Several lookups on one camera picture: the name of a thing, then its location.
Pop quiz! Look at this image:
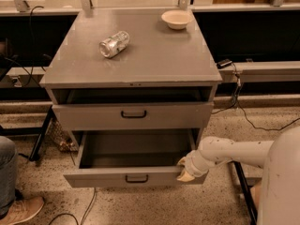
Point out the silver crushed soda can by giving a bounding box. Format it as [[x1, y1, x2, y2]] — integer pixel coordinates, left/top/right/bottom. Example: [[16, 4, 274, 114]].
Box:
[[99, 31, 130, 58]]

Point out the black metal frame leg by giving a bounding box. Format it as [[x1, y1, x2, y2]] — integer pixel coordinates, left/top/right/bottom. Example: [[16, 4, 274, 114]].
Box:
[[233, 162, 258, 225]]

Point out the white paper bowl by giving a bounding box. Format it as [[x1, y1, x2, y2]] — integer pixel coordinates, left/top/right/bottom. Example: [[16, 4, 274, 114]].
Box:
[[161, 10, 193, 30]]

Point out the person leg in jeans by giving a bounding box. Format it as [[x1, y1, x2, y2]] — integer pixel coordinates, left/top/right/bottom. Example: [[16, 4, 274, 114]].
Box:
[[0, 136, 18, 218]]

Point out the grey drawer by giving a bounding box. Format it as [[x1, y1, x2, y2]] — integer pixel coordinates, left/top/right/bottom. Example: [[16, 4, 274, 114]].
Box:
[[64, 128, 195, 188], [52, 102, 213, 130]]

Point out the cardboard box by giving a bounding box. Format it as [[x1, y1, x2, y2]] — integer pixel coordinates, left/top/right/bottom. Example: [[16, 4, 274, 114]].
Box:
[[250, 185, 261, 208]]

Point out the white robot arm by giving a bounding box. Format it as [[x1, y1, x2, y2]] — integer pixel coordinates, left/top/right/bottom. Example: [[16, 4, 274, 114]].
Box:
[[177, 127, 300, 225]]

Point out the black right floor cable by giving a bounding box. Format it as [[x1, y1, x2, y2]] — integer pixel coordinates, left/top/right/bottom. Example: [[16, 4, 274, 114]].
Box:
[[211, 63, 300, 132]]

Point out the black power adapter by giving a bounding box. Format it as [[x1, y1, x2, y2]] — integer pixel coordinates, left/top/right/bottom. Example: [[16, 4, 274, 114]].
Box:
[[217, 59, 233, 69]]

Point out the grey top drawer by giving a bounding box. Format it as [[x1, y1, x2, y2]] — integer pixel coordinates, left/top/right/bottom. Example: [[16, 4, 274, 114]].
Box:
[[52, 102, 213, 130]]

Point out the grey drawer cabinet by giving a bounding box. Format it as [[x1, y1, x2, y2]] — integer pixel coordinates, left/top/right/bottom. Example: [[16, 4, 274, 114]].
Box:
[[39, 7, 223, 155]]

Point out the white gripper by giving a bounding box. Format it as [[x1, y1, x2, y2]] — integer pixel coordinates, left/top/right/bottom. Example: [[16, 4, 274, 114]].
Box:
[[177, 150, 215, 183]]

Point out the black left stand leg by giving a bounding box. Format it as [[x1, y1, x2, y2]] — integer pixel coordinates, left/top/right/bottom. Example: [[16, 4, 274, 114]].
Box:
[[0, 106, 54, 161]]

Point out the black floor cable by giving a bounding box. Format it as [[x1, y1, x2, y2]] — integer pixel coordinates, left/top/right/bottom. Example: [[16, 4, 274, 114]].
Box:
[[47, 187, 98, 225], [211, 63, 300, 132]]

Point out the tan sneaker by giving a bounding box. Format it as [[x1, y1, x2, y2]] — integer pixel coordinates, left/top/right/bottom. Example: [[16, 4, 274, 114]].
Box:
[[0, 196, 44, 225]]

